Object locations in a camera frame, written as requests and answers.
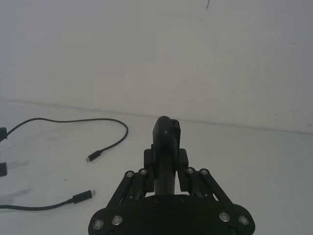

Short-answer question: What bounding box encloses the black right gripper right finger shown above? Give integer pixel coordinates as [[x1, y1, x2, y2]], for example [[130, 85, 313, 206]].
[[175, 148, 236, 209]]

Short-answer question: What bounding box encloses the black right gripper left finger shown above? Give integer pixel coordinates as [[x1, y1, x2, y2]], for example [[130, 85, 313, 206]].
[[107, 143, 157, 212]]

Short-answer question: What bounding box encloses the white table cloth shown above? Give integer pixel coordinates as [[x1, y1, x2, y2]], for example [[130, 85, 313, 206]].
[[0, 97, 313, 235]]

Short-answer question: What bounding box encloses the black cable with small plug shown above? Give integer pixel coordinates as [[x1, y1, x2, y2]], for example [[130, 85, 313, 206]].
[[4, 117, 130, 163], [0, 189, 97, 212]]

